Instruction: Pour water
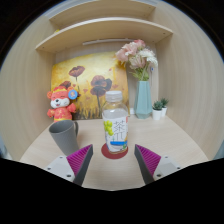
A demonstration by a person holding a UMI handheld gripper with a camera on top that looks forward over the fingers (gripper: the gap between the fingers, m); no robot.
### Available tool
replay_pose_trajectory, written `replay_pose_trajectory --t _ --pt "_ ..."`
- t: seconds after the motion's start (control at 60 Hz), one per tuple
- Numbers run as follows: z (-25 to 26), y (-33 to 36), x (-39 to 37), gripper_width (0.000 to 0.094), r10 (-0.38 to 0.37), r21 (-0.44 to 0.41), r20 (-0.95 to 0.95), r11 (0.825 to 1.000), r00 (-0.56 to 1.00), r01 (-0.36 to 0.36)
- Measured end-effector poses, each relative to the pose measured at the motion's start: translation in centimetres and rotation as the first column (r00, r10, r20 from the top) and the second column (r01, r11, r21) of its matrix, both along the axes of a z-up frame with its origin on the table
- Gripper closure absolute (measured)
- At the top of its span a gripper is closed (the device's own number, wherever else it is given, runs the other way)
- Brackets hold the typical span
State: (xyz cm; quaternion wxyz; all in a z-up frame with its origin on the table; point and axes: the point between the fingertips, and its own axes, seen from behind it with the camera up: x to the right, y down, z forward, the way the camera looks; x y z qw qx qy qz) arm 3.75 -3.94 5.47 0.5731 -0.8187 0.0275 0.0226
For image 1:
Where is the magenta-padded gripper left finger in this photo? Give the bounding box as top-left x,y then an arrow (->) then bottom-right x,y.
45,143 -> 94,187

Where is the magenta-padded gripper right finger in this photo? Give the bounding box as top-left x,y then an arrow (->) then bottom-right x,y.
134,143 -> 183,185

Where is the clear plastic drink bottle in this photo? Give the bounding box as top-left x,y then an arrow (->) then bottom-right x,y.
101,90 -> 130,155

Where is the flat round red coaster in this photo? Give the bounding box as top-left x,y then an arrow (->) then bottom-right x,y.
100,142 -> 129,160

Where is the small succulent in white pot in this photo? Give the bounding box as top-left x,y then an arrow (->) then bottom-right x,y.
159,97 -> 170,118
151,100 -> 164,121

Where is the red plush mouse toy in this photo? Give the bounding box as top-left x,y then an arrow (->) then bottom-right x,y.
46,85 -> 79,123

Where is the tall teal vase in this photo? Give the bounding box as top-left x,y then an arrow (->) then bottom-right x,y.
133,80 -> 153,120

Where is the yellow poppy flower painting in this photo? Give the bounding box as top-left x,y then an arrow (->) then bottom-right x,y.
50,51 -> 130,120

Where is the pink and white flower bouquet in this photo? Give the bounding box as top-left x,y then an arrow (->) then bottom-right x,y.
114,39 -> 159,82

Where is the light wooden shelf unit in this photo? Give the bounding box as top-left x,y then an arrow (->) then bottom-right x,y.
34,0 -> 174,54

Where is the grey cup with handle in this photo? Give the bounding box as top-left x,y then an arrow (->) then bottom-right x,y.
48,119 -> 80,157

